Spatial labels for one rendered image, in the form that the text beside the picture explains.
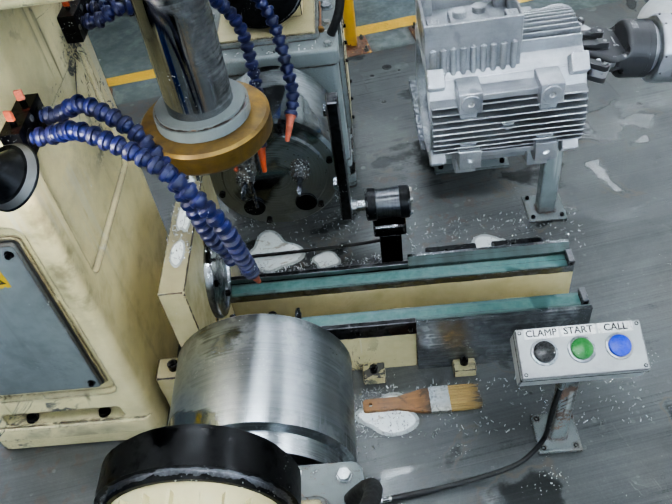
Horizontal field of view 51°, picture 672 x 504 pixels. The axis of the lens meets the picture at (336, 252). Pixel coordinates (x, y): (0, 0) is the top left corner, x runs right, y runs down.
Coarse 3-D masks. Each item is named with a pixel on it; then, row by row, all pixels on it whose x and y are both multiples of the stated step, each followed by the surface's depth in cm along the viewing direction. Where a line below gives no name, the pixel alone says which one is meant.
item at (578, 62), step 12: (576, 60) 87; (588, 60) 87; (432, 72) 88; (576, 72) 88; (432, 84) 88; (444, 84) 88; (564, 144) 96; (576, 144) 96; (432, 156) 97; (444, 156) 97
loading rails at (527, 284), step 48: (240, 288) 130; (288, 288) 129; (336, 288) 128; (384, 288) 129; (432, 288) 129; (480, 288) 129; (528, 288) 130; (336, 336) 122; (384, 336) 122; (432, 336) 121; (480, 336) 122
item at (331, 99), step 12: (336, 96) 111; (324, 108) 112; (336, 108) 111; (336, 120) 112; (336, 132) 114; (336, 144) 116; (336, 156) 118; (336, 168) 120; (336, 180) 122; (348, 180) 124; (348, 192) 124; (348, 204) 126; (348, 216) 128
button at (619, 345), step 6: (612, 336) 96; (618, 336) 96; (624, 336) 96; (612, 342) 95; (618, 342) 95; (624, 342) 95; (630, 342) 95; (612, 348) 95; (618, 348) 95; (624, 348) 95; (630, 348) 95; (618, 354) 95; (624, 354) 95
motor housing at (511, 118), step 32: (544, 32) 89; (576, 32) 89; (416, 64) 103; (544, 64) 89; (448, 96) 90; (512, 96) 89; (576, 96) 89; (448, 128) 91; (480, 128) 91; (512, 128) 92; (544, 128) 91; (576, 128) 92
